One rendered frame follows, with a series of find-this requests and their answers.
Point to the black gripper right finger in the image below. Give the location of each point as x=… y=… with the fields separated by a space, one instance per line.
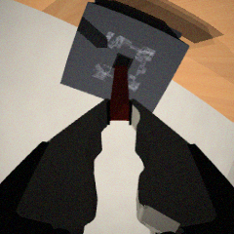
x=179 y=189

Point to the red rectangular bar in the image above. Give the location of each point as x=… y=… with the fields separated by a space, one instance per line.
x=119 y=102

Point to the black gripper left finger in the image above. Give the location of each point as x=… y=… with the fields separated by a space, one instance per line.
x=53 y=186

